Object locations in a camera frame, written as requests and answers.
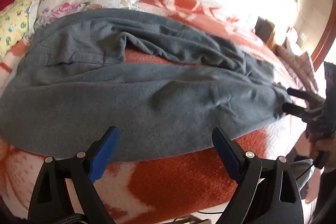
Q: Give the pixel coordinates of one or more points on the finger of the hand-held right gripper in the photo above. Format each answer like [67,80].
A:
[296,110]
[302,95]

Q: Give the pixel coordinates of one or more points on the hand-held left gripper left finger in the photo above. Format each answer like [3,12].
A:
[103,158]

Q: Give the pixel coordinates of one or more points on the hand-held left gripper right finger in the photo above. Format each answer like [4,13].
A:
[227,158]

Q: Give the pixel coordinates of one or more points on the grey pants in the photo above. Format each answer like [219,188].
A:
[131,108]

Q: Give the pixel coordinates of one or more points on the person's right forearm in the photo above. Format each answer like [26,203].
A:
[313,187]

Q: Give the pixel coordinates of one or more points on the person's right hand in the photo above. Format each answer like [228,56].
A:
[319,145]

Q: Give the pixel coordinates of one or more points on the brown quilted jacket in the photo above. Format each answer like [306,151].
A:
[302,66]

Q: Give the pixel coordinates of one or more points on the orange and white blanket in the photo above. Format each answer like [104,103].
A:
[170,182]

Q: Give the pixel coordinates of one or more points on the wooden framed window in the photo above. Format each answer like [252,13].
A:
[324,37]

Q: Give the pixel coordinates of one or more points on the dark wooden nightstand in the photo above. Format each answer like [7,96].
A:
[263,28]

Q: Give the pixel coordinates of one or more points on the person's dark clothing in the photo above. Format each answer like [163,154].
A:
[326,192]

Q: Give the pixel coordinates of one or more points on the yellow patterned cloth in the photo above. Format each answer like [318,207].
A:
[13,24]

